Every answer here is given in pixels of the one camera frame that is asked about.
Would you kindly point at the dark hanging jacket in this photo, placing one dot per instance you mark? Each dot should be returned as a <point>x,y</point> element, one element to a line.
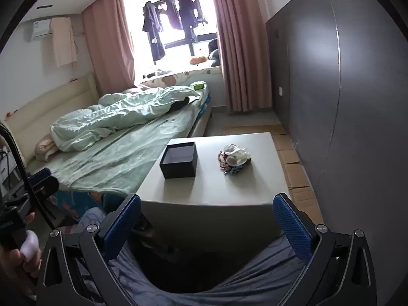
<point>191,9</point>

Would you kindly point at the person's left hand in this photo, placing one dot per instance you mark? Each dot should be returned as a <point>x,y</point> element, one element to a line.
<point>19,263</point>

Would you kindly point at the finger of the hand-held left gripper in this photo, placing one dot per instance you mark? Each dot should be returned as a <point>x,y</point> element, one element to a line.
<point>41,175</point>
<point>47,186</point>

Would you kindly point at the pink curtain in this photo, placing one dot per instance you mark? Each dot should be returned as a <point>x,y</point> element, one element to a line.
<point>242,47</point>
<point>108,44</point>

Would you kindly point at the orange item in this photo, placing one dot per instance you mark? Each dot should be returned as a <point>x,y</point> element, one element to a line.
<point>198,60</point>

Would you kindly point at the black cloth item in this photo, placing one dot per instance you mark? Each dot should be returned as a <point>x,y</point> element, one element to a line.
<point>180,104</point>

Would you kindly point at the black square box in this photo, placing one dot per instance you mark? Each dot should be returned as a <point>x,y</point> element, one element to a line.
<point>179,161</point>

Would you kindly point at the pale green duvet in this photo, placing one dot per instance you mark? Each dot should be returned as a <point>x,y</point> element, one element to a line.
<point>121,114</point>

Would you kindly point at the long dark hanging garment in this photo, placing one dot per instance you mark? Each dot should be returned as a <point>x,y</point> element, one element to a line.
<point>154,28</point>

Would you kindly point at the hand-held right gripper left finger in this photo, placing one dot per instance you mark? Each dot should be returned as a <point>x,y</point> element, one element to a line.
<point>122,226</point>

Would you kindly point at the beige hanging cloth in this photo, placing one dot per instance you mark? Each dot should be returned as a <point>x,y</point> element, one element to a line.
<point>63,41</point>

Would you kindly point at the purple hanging garment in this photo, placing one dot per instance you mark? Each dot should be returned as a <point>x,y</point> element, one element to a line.
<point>173,16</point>

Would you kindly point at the flattened cardboard sheets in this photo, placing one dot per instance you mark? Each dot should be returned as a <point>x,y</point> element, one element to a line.
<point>299,172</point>

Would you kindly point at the white air conditioner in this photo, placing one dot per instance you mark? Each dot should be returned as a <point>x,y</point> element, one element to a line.
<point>41,30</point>

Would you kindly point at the pink pillow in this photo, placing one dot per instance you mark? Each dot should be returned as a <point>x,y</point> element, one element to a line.
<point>44,148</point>

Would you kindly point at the blue printed mattress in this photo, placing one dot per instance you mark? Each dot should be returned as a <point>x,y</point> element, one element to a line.
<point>73,208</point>

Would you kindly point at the cream padded headboard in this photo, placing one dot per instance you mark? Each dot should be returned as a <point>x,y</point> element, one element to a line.
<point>47,105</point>

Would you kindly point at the printed window seat cushion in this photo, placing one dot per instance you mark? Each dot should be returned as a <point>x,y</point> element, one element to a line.
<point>178,76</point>

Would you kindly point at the green bed sheet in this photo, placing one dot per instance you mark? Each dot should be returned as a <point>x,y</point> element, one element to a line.
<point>127,153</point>

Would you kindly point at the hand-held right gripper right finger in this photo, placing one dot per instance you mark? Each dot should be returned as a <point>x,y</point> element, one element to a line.
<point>291,226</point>

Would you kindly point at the dark bag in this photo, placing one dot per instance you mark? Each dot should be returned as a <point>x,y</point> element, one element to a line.
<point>213,49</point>

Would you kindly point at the green box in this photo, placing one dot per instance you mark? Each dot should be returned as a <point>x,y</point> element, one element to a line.
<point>199,86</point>

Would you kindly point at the cream bed frame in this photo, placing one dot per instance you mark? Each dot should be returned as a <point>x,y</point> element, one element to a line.
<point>202,124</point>

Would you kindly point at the white wall socket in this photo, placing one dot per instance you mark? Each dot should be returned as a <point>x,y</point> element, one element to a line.
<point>280,91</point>

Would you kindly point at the white low table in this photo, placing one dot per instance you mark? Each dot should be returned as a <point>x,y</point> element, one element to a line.
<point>207,216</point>

